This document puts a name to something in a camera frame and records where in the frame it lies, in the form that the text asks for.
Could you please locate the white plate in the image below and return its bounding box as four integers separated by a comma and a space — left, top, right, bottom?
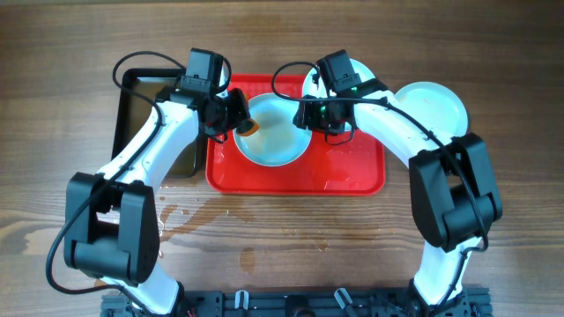
395, 81, 470, 136
302, 53, 380, 101
234, 93, 312, 167

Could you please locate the red plastic tray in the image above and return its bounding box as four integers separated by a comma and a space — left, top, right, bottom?
205, 74, 386, 195

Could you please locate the black water tray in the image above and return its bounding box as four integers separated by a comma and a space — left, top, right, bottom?
111, 68, 207, 178

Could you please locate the orange green sponge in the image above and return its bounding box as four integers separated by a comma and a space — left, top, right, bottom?
235, 118, 260, 136

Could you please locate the left black cable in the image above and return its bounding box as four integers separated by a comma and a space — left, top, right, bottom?
44, 50, 233, 317

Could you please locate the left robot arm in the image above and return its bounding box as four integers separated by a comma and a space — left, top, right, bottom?
46, 48, 250, 316

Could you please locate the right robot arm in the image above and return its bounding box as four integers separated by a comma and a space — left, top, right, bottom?
293, 50, 502, 316

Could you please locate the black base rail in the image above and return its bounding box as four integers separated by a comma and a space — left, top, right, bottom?
100, 287, 494, 317

